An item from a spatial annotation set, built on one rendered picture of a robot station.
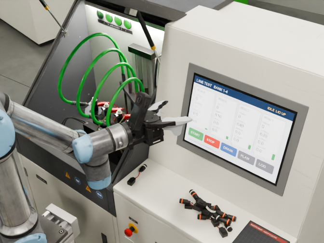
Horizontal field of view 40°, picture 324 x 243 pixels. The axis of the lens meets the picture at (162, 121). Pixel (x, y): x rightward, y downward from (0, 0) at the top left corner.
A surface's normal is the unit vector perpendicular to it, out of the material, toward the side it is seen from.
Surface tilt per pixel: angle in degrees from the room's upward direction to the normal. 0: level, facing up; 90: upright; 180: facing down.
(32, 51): 0
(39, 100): 90
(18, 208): 90
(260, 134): 76
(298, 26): 0
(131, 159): 90
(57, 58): 90
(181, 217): 0
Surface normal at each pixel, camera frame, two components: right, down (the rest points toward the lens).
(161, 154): -0.62, 0.29
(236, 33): -0.03, -0.79
